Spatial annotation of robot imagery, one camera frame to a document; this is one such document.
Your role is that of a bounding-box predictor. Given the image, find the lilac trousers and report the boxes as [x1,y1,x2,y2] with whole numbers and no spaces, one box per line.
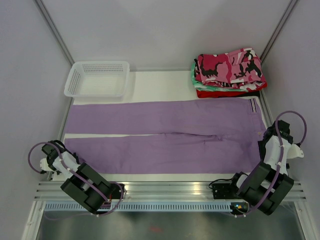
[64,98,266,174]

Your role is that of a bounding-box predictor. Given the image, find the pink camouflage trousers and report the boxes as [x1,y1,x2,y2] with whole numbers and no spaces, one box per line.
[194,47,267,91]

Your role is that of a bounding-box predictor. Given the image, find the white plastic basket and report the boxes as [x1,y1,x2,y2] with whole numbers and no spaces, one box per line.
[64,61,130,101]

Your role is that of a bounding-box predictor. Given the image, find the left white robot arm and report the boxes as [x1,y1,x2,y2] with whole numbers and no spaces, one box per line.
[40,140,114,215]

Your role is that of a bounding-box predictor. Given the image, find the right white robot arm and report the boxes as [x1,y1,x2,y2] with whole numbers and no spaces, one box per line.
[227,120,294,216]

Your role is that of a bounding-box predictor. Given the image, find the red folded trousers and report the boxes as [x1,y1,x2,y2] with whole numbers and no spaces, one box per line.
[195,82,268,99]

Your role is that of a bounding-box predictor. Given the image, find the green tie-dye folded trousers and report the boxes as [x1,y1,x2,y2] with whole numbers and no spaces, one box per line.
[190,63,248,93]

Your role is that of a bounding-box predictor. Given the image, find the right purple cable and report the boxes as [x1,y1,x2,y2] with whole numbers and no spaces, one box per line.
[246,110,308,217]

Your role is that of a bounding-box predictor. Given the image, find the purple cable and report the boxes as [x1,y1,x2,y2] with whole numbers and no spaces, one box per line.
[246,110,308,217]
[27,141,125,217]

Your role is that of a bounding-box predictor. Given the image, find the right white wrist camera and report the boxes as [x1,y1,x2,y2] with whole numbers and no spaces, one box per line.
[287,144,304,159]

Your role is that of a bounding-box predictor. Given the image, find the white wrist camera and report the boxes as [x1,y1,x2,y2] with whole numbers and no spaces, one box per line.
[287,144,304,159]
[40,158,52,172]

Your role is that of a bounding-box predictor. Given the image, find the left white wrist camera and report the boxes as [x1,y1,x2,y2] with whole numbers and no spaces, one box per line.
[40,158,52,172]

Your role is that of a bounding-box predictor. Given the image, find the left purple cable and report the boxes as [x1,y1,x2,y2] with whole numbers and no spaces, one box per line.
[27,141,125,217]

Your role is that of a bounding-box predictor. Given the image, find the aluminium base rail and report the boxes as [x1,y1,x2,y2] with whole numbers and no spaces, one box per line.
[34,180,307,201]

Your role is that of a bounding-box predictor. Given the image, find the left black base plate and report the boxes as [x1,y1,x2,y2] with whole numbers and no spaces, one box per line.
[110,182,125,200]

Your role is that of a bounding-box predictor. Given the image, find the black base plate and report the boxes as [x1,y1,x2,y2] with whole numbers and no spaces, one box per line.
[210,182,240,200]
[110,182,125,200]

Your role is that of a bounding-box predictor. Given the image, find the white slotted cable duct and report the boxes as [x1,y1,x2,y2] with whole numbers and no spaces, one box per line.
[44,201,248,213]

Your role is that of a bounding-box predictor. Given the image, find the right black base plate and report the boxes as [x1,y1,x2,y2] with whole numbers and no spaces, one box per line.
[210,182,240,200]

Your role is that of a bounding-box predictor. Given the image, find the right aluminium frame post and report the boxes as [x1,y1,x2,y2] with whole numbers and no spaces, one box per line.
[260,0,299,63]

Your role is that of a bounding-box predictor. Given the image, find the aluminium frame post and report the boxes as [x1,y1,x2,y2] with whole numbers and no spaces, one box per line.
[33,0,75,67]
[260,0,299,63]

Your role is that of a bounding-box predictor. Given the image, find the left aluminium frame post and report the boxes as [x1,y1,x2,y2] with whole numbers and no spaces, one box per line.
[33,0,75,67]

